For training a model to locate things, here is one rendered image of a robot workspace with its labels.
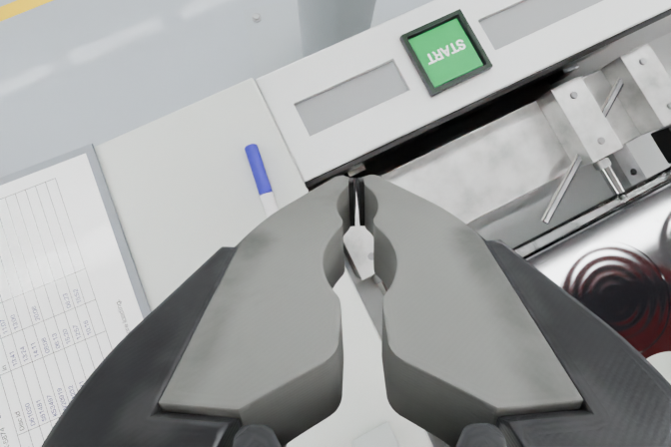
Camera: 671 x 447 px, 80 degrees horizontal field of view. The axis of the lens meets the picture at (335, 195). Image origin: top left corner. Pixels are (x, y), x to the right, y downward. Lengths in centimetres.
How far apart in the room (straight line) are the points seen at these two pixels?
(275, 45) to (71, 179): 115
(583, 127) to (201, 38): 127
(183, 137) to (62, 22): 140
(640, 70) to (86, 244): 51
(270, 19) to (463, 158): 115
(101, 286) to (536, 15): 41
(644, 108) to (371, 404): 38
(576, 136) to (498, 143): 7
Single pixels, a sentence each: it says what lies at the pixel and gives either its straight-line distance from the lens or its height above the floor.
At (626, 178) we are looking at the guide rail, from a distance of 54.
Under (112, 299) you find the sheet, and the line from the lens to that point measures 34.
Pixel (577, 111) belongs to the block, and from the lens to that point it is 45.
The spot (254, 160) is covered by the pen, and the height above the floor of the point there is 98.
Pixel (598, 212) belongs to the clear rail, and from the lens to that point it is 45.
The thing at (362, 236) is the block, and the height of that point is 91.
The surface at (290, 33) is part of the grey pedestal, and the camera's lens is 146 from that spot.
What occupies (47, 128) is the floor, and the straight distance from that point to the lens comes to 159.
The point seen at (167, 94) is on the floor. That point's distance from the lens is 146.
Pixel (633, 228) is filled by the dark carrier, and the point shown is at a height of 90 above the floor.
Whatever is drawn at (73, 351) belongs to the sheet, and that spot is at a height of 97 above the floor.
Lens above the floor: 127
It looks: 81 degrees down
